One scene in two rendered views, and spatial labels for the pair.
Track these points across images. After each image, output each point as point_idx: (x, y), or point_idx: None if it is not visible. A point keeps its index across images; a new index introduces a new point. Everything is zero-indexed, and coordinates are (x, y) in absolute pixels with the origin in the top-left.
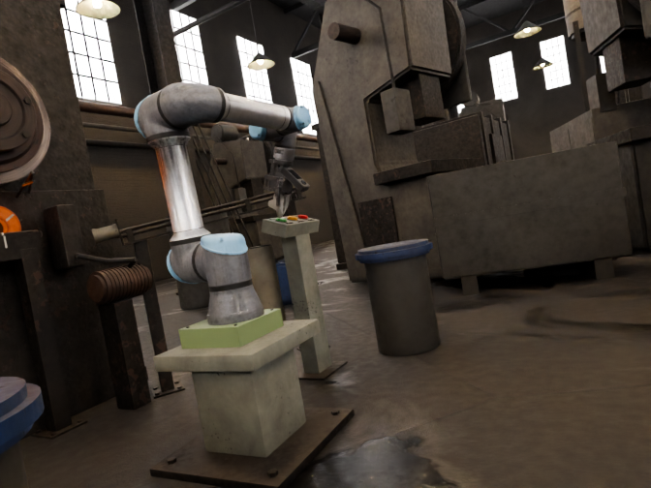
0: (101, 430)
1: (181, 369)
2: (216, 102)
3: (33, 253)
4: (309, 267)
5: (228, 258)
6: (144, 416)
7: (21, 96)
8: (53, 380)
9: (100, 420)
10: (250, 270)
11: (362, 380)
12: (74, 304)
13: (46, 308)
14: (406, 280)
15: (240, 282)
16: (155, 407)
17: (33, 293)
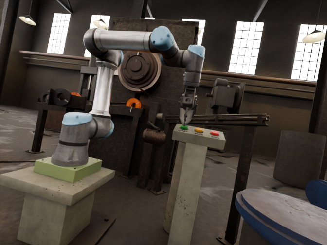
0: (118, 183)
1: None
2: (89, 35)
3: (137, 115)
4: (193, 172)
5: (62, 124)
6: (127, 190)
7: (146, 61)
8: (127, 159)
9: (129, 181)
10: (72, 137)
11: None
12: None
13: (134, 135)
14: None
15: (60, 140)
16: (137, 191)
17: (132, 129)
